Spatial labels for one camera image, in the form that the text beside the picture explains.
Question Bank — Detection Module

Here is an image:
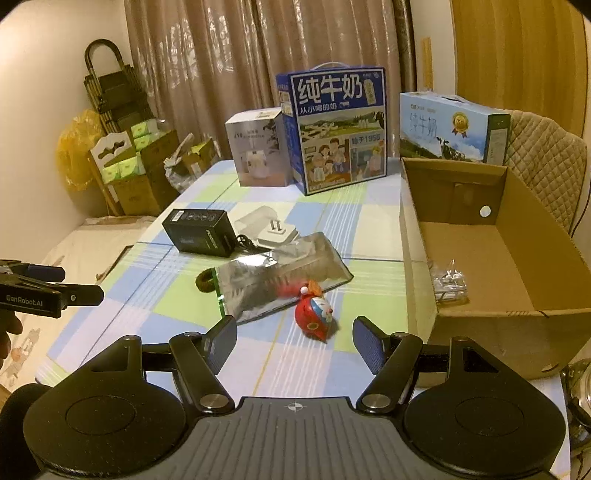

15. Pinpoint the small box with bags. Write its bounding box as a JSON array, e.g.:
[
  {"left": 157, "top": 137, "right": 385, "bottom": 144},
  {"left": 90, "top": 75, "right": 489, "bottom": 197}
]
[{"left": 163, "top": 133, "right": 219, "bottom": 193}]

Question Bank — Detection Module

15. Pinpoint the silver kettle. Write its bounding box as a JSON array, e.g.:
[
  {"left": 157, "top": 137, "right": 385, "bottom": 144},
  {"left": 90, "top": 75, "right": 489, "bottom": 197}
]
[{"left": 560, "top": 358, "right": 590, "bottom": 479}]

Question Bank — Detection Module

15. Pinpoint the yellow plastic bag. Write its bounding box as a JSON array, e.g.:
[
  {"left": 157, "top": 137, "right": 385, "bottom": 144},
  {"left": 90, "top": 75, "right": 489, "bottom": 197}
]
[{"left": 55, "top": 109, "right": 104, "bottom": 192}]

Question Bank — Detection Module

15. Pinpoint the silver foil bag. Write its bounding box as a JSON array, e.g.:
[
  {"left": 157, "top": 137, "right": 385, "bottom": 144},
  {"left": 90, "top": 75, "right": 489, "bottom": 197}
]
[{"left": 212, "top": 232, "right": 353, "bottom": 323}]

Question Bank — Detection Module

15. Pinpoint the plaid tablecloth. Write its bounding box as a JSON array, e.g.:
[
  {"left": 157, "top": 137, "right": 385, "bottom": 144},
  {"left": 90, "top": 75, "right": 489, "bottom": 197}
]
[{"left": 35, "top": 158, "right": 571, "bottom": 476}]

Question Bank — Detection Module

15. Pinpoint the red doraemon toy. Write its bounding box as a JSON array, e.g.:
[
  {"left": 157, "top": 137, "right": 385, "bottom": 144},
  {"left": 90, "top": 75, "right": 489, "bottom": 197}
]
[{"left": 294, "top": 280, "right": 335, "bottom": 343}]

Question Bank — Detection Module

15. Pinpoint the white power adapter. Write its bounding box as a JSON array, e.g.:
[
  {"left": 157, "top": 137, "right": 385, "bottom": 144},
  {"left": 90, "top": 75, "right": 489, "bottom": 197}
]
[{"left": 256, "top": 219, "right": 298, "bottom": 248}]

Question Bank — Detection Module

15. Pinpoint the dark green hair tie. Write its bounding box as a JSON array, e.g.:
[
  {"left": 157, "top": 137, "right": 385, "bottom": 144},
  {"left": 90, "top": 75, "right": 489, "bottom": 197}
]
[{"left": 194, "top": 268, "right": 219, "bottom": 294}]

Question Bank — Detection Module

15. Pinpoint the tall blue milk carton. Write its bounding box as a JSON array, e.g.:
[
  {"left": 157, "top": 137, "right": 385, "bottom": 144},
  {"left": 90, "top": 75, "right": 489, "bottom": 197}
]
[{"left": 276, "top": 62, "right": 389, "bottom": 196}]

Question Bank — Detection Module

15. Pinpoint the person's left hand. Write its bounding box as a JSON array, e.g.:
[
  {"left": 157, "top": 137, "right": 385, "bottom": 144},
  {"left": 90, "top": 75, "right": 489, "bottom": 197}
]
[{"left": 0, "top": 310, "right": 23, "bottom": 366}]

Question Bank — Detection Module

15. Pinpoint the brown cardboard box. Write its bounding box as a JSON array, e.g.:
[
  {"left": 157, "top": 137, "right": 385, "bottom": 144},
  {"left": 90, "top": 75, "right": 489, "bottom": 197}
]
[{"left": 400, "top": 158, "right": 590, "bottom": 379}]

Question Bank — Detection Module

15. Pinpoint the cardboard box of tissues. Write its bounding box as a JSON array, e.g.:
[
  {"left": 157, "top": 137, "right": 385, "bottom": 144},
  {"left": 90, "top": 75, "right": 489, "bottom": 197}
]
[{"left": 90, "top": 118, "right": 179, "bottom": 216}]

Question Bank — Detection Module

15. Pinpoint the black usb cable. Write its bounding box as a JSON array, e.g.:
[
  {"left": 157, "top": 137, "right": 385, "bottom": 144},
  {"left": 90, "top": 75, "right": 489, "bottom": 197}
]
[{"left": 233, "top": 233, "right": 273, "bottom": 255}]

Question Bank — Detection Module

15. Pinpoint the black folding cart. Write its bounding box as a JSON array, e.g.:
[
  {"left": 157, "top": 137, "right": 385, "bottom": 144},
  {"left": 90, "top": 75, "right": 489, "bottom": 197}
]
[{"left": 84, "top": 39, "right": 153, "bottom": 134}]

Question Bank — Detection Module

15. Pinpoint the white humidifier box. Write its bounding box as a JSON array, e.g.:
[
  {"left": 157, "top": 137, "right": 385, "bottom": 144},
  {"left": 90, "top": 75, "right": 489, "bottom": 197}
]
[{"left": 225, "top": 107, "right": 293, "bottom": 187}]

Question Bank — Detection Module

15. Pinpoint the black product box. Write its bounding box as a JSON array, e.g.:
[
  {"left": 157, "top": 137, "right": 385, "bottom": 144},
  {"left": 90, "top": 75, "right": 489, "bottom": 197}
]
[{"left": 162, "top": 208, "right": 238, "bottom": 258}]

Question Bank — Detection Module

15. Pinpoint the brown curtain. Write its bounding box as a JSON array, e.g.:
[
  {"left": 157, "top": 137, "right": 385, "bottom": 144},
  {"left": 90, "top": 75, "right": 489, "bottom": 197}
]
[{"left": 124, "top": 0, "right": 416, "bottom": 159}]

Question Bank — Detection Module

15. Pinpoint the quilted beige chair cover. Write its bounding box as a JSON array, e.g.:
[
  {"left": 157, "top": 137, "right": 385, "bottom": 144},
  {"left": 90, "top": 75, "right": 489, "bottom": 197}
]
[{"left": 504, "top": 110, "right": 587, "bottom": 232}]

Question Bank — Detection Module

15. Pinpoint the wooden door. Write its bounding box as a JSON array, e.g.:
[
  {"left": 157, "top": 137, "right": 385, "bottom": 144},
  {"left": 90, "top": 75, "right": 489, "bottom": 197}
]
[{"left": 451, "top": 1, "right": 588, "bottom": 136}]

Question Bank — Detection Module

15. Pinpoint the clear plastic cover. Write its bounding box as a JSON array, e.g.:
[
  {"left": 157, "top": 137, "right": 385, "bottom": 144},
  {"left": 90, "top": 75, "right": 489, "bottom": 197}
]
[{"left": 233, "top": 206, "right": 277, "bottom": 239}]

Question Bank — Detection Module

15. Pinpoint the light blue milk carton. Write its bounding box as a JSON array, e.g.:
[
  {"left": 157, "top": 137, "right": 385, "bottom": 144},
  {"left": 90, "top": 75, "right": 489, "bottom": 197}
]
[{"left": 399, "top": 91, "right": 511, "bottom": 165}]

